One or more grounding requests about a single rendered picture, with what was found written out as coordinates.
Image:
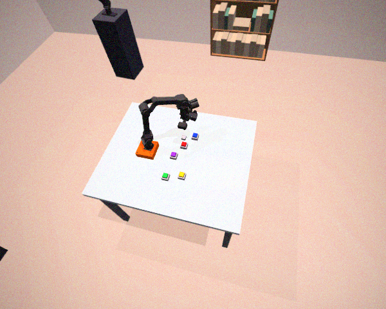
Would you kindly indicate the green button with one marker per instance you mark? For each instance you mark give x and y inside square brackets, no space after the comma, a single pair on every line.
[165,176]

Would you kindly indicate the purple button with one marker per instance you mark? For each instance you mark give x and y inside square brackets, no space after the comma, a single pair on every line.
[173,155]

